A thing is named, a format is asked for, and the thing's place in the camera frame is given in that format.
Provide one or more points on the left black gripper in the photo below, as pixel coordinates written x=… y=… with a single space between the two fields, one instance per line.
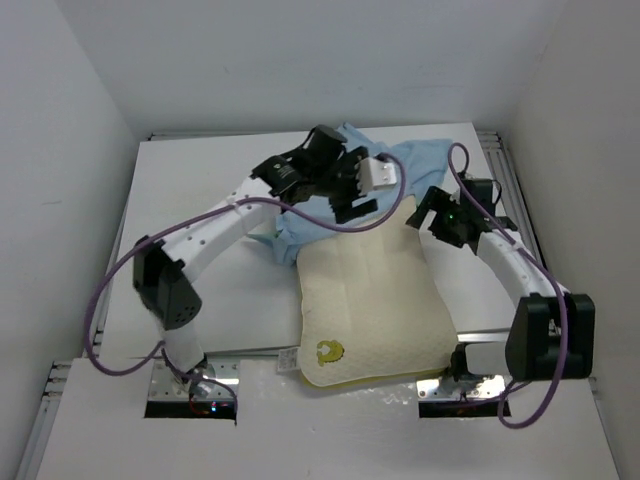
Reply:
x=343 y=209

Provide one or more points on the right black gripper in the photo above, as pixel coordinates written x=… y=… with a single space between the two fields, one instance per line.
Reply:
x=436 y=200

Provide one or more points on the blue green pillowcase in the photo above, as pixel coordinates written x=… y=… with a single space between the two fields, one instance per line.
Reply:
x=423 y=163

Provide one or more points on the cream yellow pillow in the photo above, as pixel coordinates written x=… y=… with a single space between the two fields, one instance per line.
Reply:
x=370 y=307

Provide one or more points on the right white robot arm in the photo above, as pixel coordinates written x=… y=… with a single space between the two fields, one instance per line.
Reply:
x=550 y=326

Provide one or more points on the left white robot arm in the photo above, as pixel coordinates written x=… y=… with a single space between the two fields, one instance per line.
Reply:
x=165 y=269

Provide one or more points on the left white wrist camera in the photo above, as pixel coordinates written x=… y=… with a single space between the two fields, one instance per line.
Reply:
x=375 y=175

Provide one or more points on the aluminium frame rail right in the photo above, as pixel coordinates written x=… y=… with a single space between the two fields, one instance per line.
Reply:
x=503 y=170

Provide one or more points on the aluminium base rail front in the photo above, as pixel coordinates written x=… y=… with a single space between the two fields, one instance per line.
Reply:
x=225 y=372

